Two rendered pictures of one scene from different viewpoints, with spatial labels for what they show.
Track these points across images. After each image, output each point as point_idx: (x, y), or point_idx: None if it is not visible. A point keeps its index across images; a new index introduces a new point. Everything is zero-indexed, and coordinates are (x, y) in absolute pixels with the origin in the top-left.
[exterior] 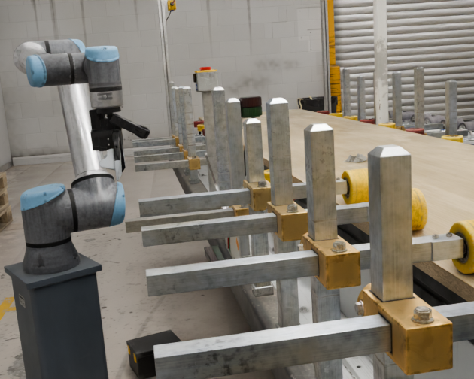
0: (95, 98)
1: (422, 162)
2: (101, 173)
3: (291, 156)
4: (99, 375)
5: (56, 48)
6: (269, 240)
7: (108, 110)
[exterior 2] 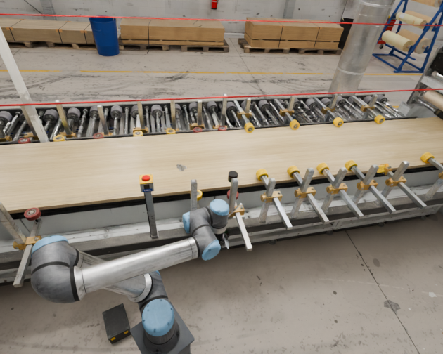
0: (226, 227)
1: (196, 153)
2: (148, 274)
3: None
4: None
5: (65, 258)
6: (163, 221)
7: None
